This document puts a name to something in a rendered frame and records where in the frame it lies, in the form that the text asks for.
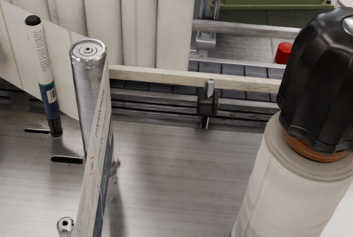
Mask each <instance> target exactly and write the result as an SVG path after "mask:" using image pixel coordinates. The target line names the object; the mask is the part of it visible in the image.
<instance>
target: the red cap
mask: <svg viewBox="0 0 353 237"><path fill-rule="evenodd" d="M292 45H293V44H292V43H289V42H281V43H279V44H278V48H277V51H276V55H275V58H274V59H275V61H276V62H277V63H278V64H281V65H287V61H288V58H289V55H290V51H291V49H292Z"/></svg>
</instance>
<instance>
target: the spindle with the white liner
mask: <svg viewBox="0 0 353 237"><path fill-rule="evenodd" d="M276 102H277V105H278V106H279V108H280V109H281V110H280V111H279V112H277V113H276V114H275V115H273V116H272V117H271V119H270V120H269V121H268V123H267V125H266V127H265V131H264V135H263V140H262V143H261V146H260V148H259V151H258V153H257V157H256V160H255V164H254V169H253V171H252V174H251V177H250V180H249V182H248V186H247V190H246V194H245V196H244V199H243V202H242V206H241V208H240V210H239V212H238V215H237V220H236V221H235V223H234V226H233V230H232V237H320V235H321V233H322V231H323V230H324V228H325V226H326V225H327V224H328V222H329V220H330V219H331V217H332V216H333V214H334V212H335V210H336V208H337V206H338V205H339V203H340V202H341V200H342V199H343V197H344V196H345V194H346V192H347V190H348V188H349V186H350V184H351V183H352V181H353V7H336V8H333V9H332V10H331V11H330V12H328V13H322V14H318V15H316V16H315V17H314V18H312V19H311V20H310V21H309V22H308V23H307V24H306V25H305V26H304V27H303V28H302V29H301V31H300V32H299V33H298V35H297V36H296V38H295V40H294V43H293V45H292V49H291V51H290V55H289V58H288V61H287V65H286V68H285V71H284V74H283V78H282V81H281V85H280V87H279V91H278V94H277V97H276Z"/></svg>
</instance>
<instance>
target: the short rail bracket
mask: <svg viewBox="0 0 353 237"><path fill-rule="evenodd" d="M214 85H215V81H214V80H213V79H211V78H210V79H208V80H207V81H206V88H205V90H203V89H201V90H199V92H198V99H197V106H196V113H197V115H199V116H202V117H201V124H200V128H204V129H207V128H208V123H209V117H210V116H211V111H212V117H215V116H216V114H217V109H218V107H219V106H220V101H219V93H218V92H217V91H214ZM213 91H214V94H213Z"/></svg>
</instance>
